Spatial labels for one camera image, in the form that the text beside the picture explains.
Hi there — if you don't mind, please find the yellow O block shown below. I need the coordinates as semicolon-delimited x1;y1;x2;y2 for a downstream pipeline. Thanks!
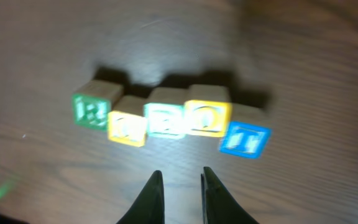
108;95;147;147

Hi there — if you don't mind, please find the blue T block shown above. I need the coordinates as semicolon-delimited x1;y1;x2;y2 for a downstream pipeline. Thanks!
218;102;273;160

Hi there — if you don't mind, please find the green B block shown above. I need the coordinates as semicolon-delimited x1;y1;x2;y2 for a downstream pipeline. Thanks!
144;87;187;139

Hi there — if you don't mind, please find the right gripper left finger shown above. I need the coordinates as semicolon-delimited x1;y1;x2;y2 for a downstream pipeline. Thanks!
117;170;165;224

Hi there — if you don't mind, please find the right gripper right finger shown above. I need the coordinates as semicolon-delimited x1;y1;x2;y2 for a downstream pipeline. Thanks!
201;167;259;224

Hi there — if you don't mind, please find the green R block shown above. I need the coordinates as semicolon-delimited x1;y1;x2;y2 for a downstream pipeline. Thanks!
71;80;124;132

